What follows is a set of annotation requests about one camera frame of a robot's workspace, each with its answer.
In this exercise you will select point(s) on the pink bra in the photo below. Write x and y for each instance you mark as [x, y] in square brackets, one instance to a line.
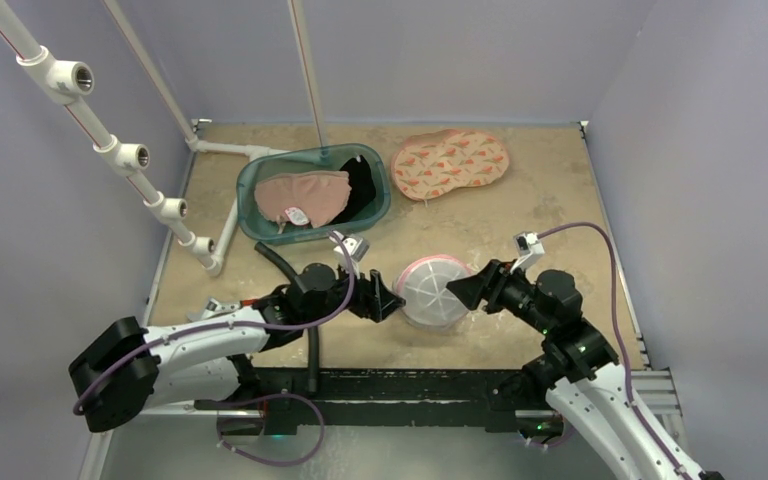
[311, 199]

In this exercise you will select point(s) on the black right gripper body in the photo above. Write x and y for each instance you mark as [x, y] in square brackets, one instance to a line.
[494, 286]

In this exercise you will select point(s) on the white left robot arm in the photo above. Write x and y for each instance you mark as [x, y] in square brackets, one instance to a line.
[129, 368]

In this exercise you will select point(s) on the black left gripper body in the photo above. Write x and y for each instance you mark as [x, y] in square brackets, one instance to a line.
[359, 300]

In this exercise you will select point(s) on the red handled adjustable wrench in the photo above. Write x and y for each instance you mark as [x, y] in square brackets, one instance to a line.
[218, 308]

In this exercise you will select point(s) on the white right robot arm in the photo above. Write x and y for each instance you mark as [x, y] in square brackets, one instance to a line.
[579, 374]

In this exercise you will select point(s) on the round pink white laundry bag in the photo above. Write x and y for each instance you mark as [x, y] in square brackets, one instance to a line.
[423, 285]

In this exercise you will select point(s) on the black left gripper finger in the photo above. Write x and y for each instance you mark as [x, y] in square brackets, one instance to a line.
[377, 291]
[378, 312]

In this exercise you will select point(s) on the black bra in basin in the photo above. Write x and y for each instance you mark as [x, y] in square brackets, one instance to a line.
[362, 188]

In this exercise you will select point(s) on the teal plastic basin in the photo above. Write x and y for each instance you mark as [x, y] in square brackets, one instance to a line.
[328, 158]

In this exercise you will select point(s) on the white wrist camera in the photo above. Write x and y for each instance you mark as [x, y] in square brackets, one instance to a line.
[349, 251]
[530, 250]

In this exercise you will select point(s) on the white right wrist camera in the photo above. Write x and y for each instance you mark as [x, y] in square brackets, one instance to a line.
[530, 250]

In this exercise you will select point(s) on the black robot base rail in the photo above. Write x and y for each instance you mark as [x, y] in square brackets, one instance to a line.
[497, 401]

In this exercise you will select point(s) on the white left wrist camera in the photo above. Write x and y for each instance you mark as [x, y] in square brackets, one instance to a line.
[349, 251]

